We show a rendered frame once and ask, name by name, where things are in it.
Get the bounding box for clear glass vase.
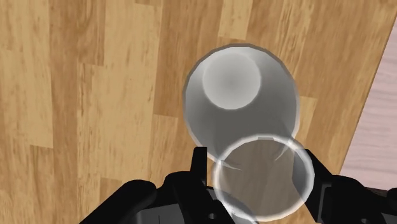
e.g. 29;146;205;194
182;43;316;224

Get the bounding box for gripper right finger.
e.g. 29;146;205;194
292;148;397;224

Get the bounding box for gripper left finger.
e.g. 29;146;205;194
79;146;237;224

